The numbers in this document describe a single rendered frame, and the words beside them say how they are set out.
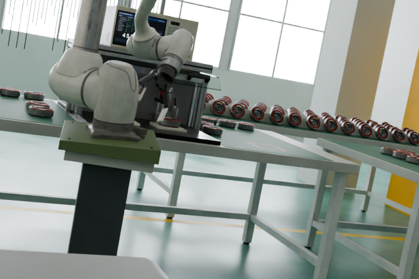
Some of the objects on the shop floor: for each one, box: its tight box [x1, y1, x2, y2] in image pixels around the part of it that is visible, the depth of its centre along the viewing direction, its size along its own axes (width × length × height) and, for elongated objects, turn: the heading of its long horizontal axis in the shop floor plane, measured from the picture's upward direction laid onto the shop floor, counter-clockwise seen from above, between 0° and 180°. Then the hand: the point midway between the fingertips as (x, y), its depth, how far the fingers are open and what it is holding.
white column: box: [296, 0, 403, 189], centre depth 715 cm, size 50×45×330 cm
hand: (149, 109), depth 269 cm, fingers open, 13 cm apart
